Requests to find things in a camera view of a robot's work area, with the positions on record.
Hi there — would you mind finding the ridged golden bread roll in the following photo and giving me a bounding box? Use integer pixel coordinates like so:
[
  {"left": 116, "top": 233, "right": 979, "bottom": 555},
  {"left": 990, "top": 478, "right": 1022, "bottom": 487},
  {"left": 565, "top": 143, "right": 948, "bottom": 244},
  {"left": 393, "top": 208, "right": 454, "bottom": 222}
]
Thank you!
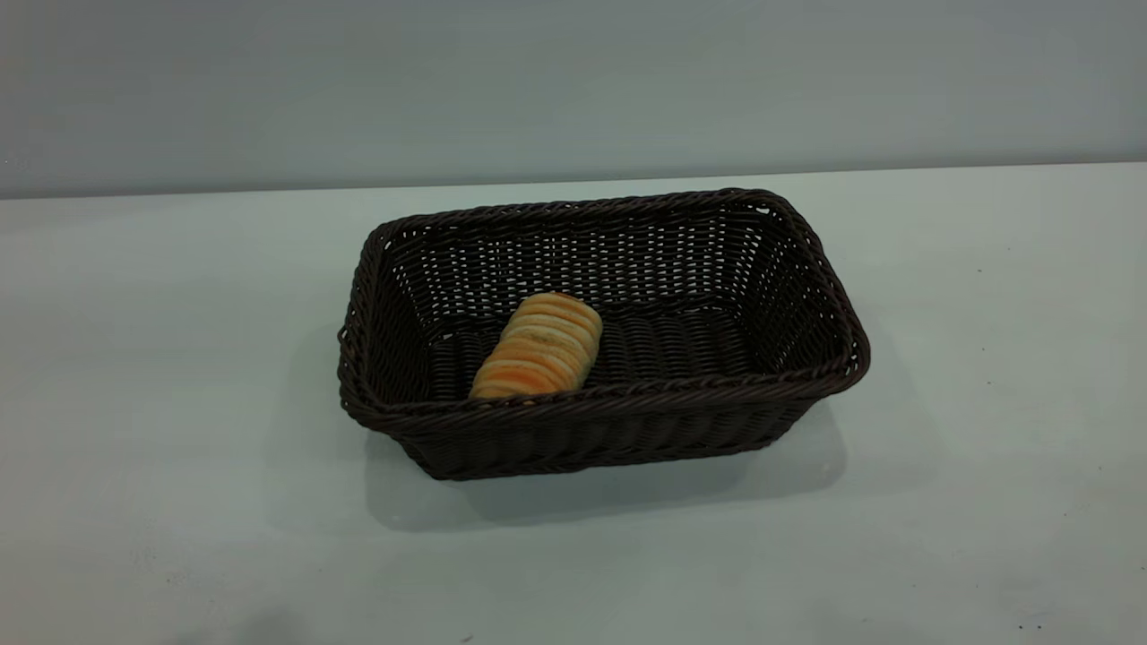
[{"left": 468, "top": 292, "right": 604, "bottom": 401}]

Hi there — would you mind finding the dark brown woven basket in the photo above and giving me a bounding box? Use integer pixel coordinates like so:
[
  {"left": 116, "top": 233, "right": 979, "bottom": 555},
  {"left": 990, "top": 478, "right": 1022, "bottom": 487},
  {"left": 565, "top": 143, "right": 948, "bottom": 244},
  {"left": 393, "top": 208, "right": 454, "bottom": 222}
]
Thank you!
[{"left": 337, "top": 187, "right": 871, "bottom": 482}]

